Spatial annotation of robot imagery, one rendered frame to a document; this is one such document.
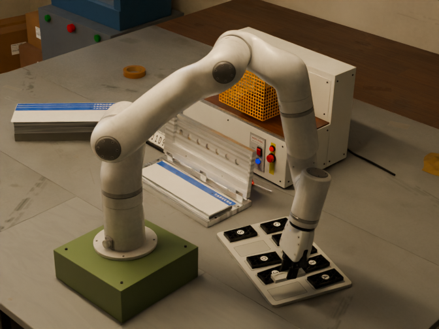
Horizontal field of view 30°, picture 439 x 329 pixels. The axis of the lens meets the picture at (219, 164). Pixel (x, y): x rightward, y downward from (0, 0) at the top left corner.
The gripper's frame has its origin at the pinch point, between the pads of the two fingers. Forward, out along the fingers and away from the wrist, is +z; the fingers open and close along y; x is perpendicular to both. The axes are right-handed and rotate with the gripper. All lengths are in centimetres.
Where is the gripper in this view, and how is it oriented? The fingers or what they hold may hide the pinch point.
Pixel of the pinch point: (289, 269)
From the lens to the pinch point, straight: 239.7
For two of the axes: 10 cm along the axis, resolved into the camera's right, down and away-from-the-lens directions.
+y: 4.1, 4.5, -7.9
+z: -2.1, 8.9, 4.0
